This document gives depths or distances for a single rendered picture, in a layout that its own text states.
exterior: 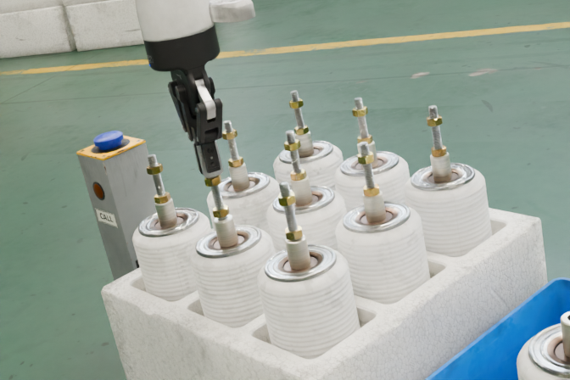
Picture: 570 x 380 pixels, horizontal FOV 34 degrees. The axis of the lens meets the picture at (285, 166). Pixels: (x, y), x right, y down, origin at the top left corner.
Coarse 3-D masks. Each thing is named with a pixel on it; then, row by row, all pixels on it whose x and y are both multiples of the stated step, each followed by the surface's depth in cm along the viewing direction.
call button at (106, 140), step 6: (108, 132) 126; (114, 132) 126; (120, 132) 125; (96, 138) 125; (102, 138) 124; (108, 138) 124; (114, 138) 124; (120, 138) 125; (96, 144) 124; (102, 144) 124; (108, 144) 124; (114, 144) 124
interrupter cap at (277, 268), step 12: (312, 252) 97; (324, 252) 96; (276, 264) 96; (288, 264) 96; (312, 264) 95; (324, 264) 94; (276, 276) 93; (288, 276) 93; (300, 276) 92; (312, 276) 92
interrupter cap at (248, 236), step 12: (240, 228) 106; (252, 228) 105; (204, 240) 105; (216, 240) 105; (240, 240) 104; (252, 240) 102; (204, 252) 102; (216, 252) 102; (228, 252) 101; (240, 252) 101
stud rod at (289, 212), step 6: (282, 186) 92; (288, 186) 92; (282, 192) 92; (288, 192) 92; (288, 210) 93; (288, 216) 93; (294, 216) 93; (288, 222) 94; (294, 222) 94; (288, 228) 94; (294, 228) 94; (294, 240) 94
